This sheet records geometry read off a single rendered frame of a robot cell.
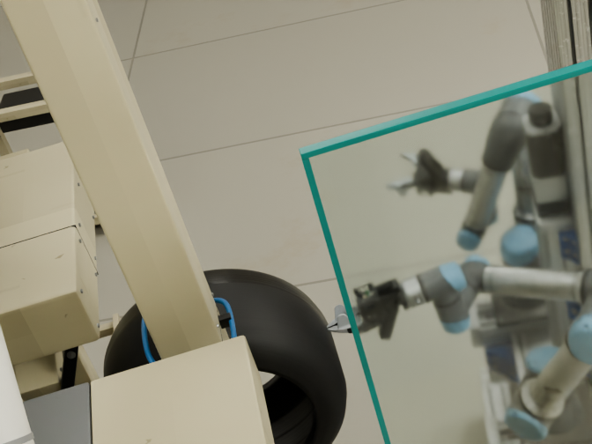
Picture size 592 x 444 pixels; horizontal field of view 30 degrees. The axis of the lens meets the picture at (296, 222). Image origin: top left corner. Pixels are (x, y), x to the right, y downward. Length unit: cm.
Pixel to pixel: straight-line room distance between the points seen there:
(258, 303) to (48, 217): 53
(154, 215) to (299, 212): 325
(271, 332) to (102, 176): 75
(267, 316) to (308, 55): 400
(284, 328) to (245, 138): 337
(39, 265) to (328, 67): 406
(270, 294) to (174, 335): 50
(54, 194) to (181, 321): 58
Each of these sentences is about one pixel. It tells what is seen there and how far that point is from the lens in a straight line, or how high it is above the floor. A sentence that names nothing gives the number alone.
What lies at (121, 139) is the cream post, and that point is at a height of 218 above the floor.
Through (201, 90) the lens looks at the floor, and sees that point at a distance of 646.
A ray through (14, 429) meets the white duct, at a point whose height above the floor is 200.
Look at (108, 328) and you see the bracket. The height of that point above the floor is 98.
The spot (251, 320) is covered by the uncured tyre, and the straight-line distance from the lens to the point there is 258.
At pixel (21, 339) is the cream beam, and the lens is 241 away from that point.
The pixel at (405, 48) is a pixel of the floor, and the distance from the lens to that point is 632.
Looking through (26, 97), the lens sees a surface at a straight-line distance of 541.
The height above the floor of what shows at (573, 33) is 183.
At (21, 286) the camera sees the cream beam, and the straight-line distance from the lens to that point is 241.
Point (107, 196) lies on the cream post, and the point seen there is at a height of 207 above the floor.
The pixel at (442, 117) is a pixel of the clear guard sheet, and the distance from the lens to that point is 172.
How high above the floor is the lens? 317
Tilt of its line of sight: 37 degrees down
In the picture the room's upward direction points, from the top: 17 degrees counter-clockwise
